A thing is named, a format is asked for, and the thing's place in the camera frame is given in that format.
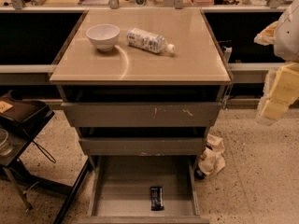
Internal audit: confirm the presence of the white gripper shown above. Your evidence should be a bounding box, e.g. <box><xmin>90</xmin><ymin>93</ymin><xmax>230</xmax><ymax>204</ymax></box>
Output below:
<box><xmin>254</xmin><ymin>0</ymin><xmax>299</xmax><ymax>126</ymax></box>

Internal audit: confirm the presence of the dark blue rxbar wrapper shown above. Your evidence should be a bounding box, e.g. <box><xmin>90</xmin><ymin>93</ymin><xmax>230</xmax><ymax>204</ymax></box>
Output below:
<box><xmin>150</xmin><ymin>187</ymin><xmax>164</xmax><ymax>211</ymax></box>

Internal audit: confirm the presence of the grey drawer cabinet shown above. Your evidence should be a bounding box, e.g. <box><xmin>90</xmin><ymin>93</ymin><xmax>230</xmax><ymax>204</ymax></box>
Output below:
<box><xmin>49</xmin><ymin>7</ymin><xmax>234</xmax><ymax>161</ymax></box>

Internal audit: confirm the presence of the open bottom drawer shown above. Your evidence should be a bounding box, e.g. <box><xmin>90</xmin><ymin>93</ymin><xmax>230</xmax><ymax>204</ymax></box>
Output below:
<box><xmin>78</xmin><ymin>156</ymin><xmax>209</xmax><ymax>224</ymax></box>

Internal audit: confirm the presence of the middle grey drawer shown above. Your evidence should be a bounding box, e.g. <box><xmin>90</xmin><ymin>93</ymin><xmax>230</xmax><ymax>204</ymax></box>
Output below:
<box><xmin>79</xmin><ymin>127</ymin><xmax>206</xmax><ymax>156</ymax></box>

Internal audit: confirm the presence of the grey drawer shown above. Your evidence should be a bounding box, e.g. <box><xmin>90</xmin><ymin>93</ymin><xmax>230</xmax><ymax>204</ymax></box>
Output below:
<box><xmin>79</xmin><ymin>127</ymin><xmax>206</xmax><ymax>156</ymax></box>
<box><xmin>62</xmin><ymin>102</ymin><xmax>221</xmax><ymax>127</ymax></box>

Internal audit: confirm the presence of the top grey drawer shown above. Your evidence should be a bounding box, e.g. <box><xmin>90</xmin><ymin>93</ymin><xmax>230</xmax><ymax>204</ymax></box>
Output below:
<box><xmin>62</xmin><ymin>102</ymin><xmax>221</xmax><ymax>127</ymax></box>

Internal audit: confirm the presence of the small white spray bottle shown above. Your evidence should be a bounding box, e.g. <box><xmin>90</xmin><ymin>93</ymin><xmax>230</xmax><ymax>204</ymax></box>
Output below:
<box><xmin>222</xmin><ymin>40</ymin><xmax>233</xmax><ymax>63</ymax></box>

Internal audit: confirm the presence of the crumpled white cloth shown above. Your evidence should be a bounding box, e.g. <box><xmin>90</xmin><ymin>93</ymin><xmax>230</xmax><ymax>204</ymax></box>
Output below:
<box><xmin>198</xmin><ymin>134</ymin><xmax>225</xmax><ymax>175</ymax></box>

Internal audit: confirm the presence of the clear plastic water bottle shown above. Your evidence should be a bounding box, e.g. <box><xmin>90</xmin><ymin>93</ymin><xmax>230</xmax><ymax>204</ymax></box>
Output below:
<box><xmin>126</xmin><ymin>28</ymin><xmax>175</xmax><ymax>54</ymax></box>

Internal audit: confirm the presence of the white ceramic bowl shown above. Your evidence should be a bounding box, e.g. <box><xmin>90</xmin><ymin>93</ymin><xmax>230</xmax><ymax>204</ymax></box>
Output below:
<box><xmin>86</xmin><ymin>24</ymin><xmax>120</xmax><ymax>51</ymax></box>

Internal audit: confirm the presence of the black side cart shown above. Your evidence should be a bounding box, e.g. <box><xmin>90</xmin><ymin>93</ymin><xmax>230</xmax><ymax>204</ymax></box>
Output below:
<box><xmin>0</xmin><ymin>99</ymin><xmax>91</xmax><ymax>224</ymax></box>

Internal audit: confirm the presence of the dark brown tray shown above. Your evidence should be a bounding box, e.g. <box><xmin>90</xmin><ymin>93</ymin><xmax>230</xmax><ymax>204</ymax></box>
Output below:
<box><xmin>0</xmin><ymin>90</ymin><xmax>50</xmax><ymax>128</ymax></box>

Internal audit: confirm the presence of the clear glass jar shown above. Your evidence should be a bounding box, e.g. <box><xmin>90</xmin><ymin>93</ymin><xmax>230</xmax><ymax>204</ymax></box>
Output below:
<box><xmin>0</xmin><ymin>129</ymin><xmax>13</xmax><ymax>156</ymax></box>

